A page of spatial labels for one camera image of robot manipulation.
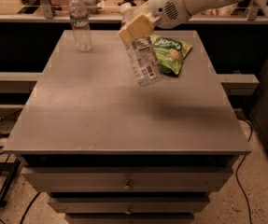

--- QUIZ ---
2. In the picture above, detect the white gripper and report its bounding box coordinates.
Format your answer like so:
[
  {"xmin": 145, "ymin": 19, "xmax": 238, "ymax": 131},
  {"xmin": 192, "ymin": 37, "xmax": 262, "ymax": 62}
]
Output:
[{"xmin": 118, "ymin": 0, "xmax": 191, "ymax": 43}]

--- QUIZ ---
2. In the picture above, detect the blue label plastic bottle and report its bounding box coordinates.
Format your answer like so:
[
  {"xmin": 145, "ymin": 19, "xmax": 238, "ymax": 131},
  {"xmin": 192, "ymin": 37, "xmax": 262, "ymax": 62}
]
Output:
[{"xmin": 120, "ymin": 3, "xmax": 162, "ymax": 87}]

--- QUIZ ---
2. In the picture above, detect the clear empty water bottle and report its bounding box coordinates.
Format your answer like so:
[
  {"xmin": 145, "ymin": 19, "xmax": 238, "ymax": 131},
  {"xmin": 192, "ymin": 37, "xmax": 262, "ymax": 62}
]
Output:
[{"xmin": 68, "ymin": 0, "xmax": 92, "ymax": 52}]

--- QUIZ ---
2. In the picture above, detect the green snack bag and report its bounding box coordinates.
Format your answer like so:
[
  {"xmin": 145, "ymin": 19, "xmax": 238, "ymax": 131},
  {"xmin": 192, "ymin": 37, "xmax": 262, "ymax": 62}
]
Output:
[{"xmin": 150, "ymin": 35, "xmax": 192, "ymax": 76}]

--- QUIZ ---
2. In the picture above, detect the printed food bag background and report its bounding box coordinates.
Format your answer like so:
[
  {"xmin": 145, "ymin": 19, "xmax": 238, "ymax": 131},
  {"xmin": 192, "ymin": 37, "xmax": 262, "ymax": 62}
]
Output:
[{"xmin": 200, "ymin": 4, "xmax": 247, "ymax": 17}]

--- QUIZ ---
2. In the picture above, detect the grey drawer cabinet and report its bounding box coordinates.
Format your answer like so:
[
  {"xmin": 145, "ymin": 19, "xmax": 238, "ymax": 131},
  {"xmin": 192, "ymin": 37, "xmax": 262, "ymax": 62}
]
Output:
[{"xmin": 5, "ymin": 31, "xmax": 250, "ymax": 224}]

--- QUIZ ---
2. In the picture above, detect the round drawer knob upper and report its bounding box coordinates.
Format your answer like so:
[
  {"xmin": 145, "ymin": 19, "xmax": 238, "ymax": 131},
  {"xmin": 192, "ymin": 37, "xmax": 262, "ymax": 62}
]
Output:
[{"xmin": 123, "ymin": 180, "xmax": 133, "ymax": 191}]

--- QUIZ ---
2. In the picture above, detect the round drawer knob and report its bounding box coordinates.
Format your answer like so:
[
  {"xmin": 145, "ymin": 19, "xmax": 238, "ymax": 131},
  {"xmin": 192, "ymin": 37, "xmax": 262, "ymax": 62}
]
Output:
[
  {"xmin": 124, "ymin": 205, "xmax": 133, "ymax": 216},
  {"xmin": 123, "ymin": 180, "xmax": 133, "ymax": 191}
]

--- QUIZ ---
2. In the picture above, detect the round drawer knob lower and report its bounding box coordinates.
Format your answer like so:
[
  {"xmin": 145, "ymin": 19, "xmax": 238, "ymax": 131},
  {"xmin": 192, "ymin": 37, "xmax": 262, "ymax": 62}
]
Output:
[{"xmin": 124, "ymin": 205, "xmax": 133, "ymax": 216}]

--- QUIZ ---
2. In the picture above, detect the black metal stand leg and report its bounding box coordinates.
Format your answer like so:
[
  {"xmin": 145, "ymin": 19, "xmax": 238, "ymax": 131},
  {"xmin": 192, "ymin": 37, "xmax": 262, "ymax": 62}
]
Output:
[{"xmin": 0, "ymin": 159, "xmax": 21, "ymax": 208}]

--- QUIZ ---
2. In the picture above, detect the grey metal rail frame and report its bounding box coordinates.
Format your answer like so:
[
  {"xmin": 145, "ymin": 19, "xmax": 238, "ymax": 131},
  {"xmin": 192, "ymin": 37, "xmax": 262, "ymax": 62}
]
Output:
[{"xmin": 0, "ymin": 0, "xmax": 268, "ymax": 29}]

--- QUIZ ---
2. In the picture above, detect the black cable right floor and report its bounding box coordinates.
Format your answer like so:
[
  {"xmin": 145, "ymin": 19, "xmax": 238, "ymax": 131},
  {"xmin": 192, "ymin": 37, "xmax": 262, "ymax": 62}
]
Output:
[{"xmin": 234, "ymin": 117, "xmax": 254, "ymax": 224}]

